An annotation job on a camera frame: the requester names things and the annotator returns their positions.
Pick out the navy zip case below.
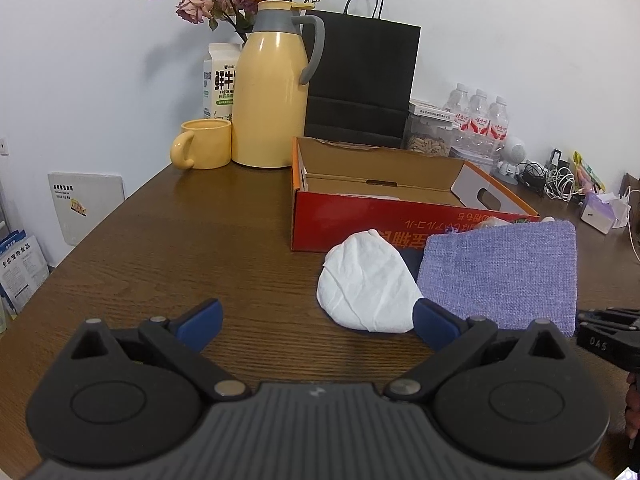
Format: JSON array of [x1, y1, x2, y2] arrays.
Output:
[[397, 250, 426, 281]]

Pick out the white charging cable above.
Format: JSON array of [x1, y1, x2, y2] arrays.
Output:
[[626, 189, 640, 266]]

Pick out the purple fabric pouch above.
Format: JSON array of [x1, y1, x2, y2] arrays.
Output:
[[416, 220, 578, 338]]

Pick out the tangled white cables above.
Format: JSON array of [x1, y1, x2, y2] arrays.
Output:
[[544, 167, 578, 203]]

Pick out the purple tissue pack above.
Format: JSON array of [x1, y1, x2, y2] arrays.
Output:
[[580, 191, 621, 235]]

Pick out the yellow thermos jug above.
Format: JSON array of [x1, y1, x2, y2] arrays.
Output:
[[231, 0, 326, 169]]

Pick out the white robot toy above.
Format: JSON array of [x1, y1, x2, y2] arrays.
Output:
[[492, 137, 528, 186]]

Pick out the red cardboard box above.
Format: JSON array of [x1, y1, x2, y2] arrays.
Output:
[[291, 136, 541, 252]]

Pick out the clear seed container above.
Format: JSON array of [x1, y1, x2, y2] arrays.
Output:
[[402, 99, 457, 157]]

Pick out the person's right hand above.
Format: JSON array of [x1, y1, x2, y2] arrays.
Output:
[[624, 371, 640, 441]]

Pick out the white milk carton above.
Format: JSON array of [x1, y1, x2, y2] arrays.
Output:
[[202, 42, 242, 121]]

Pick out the black paper bag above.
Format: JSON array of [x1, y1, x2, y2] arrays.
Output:
[[300, 0, 422, 150]]

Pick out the yellow mug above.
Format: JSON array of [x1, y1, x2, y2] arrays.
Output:
[[170, 118, 233, 171]]

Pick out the white cloth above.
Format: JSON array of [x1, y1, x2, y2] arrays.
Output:
[[316, 228, 425, 334]]

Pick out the blue white printed packet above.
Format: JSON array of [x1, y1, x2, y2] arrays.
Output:
[[0, 230, 51, 316]]

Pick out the colourful snack packet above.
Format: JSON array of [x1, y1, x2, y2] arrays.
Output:
[[571, 151, 606, 196]]

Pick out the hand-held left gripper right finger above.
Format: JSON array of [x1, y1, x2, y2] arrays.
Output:
[[384, 298, 571, 403]]

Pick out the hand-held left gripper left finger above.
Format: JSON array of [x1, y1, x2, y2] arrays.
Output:
[[70, 298, 251, 402]]

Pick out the white flat panel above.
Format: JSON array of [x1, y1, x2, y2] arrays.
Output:
[[47, 172, 126, 247]]

